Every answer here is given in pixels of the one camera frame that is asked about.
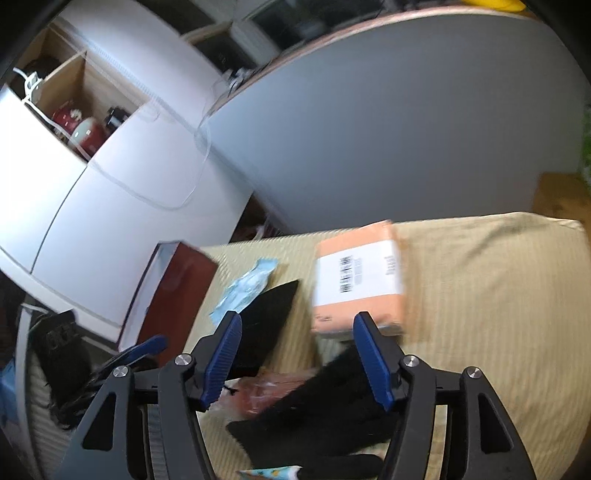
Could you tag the black knit glove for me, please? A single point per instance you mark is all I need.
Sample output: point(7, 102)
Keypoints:
point(314, 415)

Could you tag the light blue plastic packet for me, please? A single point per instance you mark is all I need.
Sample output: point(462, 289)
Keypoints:
point(242, 288)

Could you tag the red and white jar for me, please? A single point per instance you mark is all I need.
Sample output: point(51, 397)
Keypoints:
point(87, 134)

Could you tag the grey panel with wooden edge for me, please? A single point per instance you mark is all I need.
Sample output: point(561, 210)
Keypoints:
point(392, 138)

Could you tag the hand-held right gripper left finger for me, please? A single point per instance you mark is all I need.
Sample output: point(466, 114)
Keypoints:
point(224, 364)

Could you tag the white power strip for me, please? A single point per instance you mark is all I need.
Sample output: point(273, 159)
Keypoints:
point(238, 77)

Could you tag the cartoon print packet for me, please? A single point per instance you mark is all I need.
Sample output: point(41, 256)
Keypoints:
point(272, 474)

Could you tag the black bottle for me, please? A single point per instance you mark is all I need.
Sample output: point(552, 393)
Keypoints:
point(115, 117)

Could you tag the black cloth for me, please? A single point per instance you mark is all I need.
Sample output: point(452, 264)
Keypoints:
point(268, 323)

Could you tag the dark red cardboard box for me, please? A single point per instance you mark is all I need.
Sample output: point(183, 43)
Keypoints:
point(180, 295)

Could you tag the clear packet with red contents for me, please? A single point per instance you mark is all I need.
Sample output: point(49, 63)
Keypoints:
point(258, 392)

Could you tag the wooden furniture piece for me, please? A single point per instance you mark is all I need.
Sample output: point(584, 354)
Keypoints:
point(563, 194)

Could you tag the white cabinet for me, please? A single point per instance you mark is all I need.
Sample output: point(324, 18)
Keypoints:
point(115, 207)

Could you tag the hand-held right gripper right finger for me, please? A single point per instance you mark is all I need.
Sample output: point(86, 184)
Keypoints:
point(371, 364)

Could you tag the orange tissue pack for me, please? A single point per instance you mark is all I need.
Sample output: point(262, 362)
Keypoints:
point(369, 304)

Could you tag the blue cloth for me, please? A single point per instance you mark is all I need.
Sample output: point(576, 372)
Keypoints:
point(7, 392)

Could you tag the window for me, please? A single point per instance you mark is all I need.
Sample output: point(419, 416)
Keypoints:
point(277, 18)

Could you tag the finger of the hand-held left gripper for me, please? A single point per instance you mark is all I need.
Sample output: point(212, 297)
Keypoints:
point(143, 348)

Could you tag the yellow object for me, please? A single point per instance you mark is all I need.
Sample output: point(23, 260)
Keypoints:
point(494, 3)

